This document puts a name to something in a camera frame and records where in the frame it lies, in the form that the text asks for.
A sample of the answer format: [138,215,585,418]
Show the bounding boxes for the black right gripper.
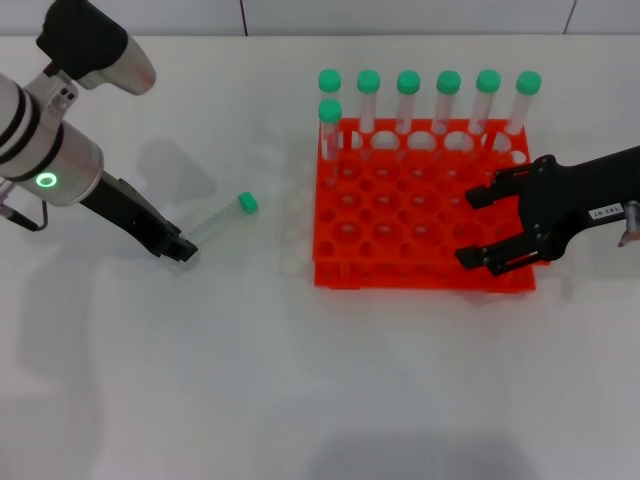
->
[453,144,640,278]

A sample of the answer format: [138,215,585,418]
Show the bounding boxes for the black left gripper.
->
[79,172,199,263]

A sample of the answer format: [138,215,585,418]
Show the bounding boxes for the green-capped clear test tube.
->
[356,69,382,160]
[318,68,351,151]
[467,68,502,159]
[396,69,422,160]
[178,191,260,244]
[318,98,343,189]
[487,70,543,154]
[433,69,462,160]

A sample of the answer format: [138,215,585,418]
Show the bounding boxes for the orange plastic test tube rack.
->
[312,118,537,291]

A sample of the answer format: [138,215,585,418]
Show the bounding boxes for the dark left arm cable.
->
[0,182,50,233]

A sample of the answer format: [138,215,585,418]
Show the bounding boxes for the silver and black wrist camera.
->
[35,0,157,96]

